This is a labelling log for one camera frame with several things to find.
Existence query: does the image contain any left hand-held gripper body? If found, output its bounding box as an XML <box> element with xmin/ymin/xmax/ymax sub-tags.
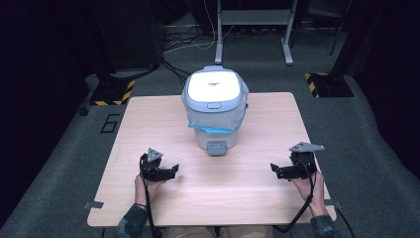
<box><xmin>139</xmin><ymin>147</ymin><xmax>170</xmax><ymax>182</ymax></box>

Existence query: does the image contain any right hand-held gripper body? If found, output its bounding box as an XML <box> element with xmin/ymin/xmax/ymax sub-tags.
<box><xmin>282</xmin><ymin>141</ymin><xmax>325</xmax><ymax>180</ymax></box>

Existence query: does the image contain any white grey pedal trash can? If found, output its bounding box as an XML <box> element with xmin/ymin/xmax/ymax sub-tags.
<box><xmin>180</xmin><ymin>64</ymin><xmax>250</xmax><ymax>157</ymax></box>

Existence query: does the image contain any person's left hand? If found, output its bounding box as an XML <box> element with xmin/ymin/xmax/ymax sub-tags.
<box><xmin>134</xmin><ymin>174</ymin><xmax>165</xmax><ymax>208</ymax></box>

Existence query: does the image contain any person's right hand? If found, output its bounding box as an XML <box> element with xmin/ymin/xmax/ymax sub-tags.
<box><xmin>290</xmin><ymin>170</ymin><xmax>330</xmax><ymax>218</ymax></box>

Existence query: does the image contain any person's left leg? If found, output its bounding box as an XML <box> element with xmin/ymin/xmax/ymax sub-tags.
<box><xmin>159</xmin><ymin>225</ymin><xmax>216</xmax><ymax>238</ymax></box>

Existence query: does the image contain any person's leg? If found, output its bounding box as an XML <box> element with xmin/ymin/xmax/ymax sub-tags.
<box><xmin>219</xmin><ymin>225</ymin><xmax>275</xmax><ymax>238</ymax></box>
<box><xmin>159</xmin><ymin>225</ymin><xmax>216</xmax><ymax>238</ymax></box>

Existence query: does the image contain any blue plastic bin liner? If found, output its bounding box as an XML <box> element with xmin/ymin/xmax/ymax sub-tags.
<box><xmin>180</xmin><ymin>86</ymin><xmax>250</xmax><ymax>135</ymax></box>

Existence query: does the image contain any person's right leg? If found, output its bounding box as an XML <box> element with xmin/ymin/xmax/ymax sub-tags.
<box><xmin>219</xmin><ymin>225</ymin><xmax>275</xmax><ymax>238</ymax></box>

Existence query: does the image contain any black cabinet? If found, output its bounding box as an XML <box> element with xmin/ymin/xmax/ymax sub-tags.
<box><xmin>88</xmin><ymin>0</ymin><xmax>167</xmax><ymax>72</ymax></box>

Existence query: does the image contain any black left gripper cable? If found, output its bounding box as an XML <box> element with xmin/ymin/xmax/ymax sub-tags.
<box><xmin>139</xmin><ymin>153</ymin><xmax>158</xmax><ymax>238</ymax></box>

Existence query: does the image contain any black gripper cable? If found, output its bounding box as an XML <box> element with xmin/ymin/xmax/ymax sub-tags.
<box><xmin>139</xmin><ymin>153</ymin><xmax>158</xmax><ymax>238</ymax></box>
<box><xmin>272</xmin><ymin>158</ymin><xmax>319</xmax><ymax>234</ymax></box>

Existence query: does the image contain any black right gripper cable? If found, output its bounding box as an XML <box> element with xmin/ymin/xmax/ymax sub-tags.
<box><xmin>272</xmin><ymin>158</ymin><xmax>319</xmax><ymax>234</ymax></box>

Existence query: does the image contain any black cable at table edge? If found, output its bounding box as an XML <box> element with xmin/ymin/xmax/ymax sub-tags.
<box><xmin>335</xmin><ymin>207</ymin><xmax>358</xmax><ymax>238</ymax></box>

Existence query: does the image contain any black yellow striped base plate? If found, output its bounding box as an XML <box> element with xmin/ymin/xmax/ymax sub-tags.
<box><xmin>89</xmin><ymin>78</ymin><xmax>137</xmax><ymax>107</ymax></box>
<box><xmin>303</xmin><ymin>71</ymin><xmax>355</xmax><ymax>99</ymax></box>

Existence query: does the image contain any thick black floor cable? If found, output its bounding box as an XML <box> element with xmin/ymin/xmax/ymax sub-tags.
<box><xmin>160</xmin><ymin>55</ymin><xmax>192</xmax><ymax>89</ymax></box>

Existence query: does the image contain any bundle of floor cables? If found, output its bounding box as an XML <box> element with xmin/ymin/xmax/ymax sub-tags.
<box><xmin>161</xmin><ymin>0</ymin><xmax>285</xmax><ymax>56</ymax></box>

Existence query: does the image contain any white metal stand frame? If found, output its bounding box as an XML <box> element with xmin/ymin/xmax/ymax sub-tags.
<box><xmin>214</xmin><ymin>0</ymin><xmax>299</xmax><ymax>66</ymax></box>

